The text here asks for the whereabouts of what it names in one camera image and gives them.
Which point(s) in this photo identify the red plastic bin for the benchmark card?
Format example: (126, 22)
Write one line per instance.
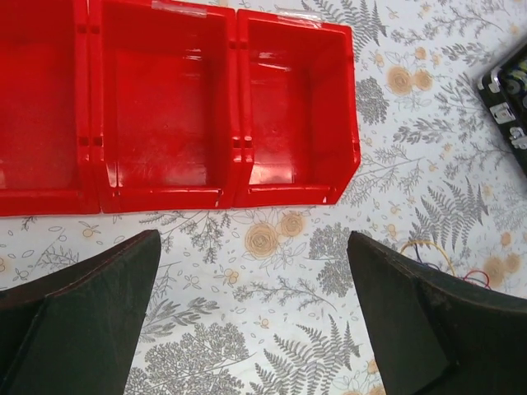
(164, 105)
(298, 118)
(45, 131)

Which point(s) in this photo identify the red plastic bin right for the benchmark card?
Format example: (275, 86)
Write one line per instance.
(298, 118)

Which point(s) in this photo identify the red plastic bin left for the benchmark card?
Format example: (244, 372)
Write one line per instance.
(45, 131)

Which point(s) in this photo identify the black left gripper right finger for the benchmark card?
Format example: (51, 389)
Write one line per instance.
(433, 333)

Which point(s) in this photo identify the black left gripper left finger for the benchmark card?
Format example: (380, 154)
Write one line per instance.
(75, 331)

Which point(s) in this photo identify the red plastic bin middle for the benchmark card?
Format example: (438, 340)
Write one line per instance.
(164, 105)

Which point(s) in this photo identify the black poker chip case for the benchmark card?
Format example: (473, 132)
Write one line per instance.
(502, 90)

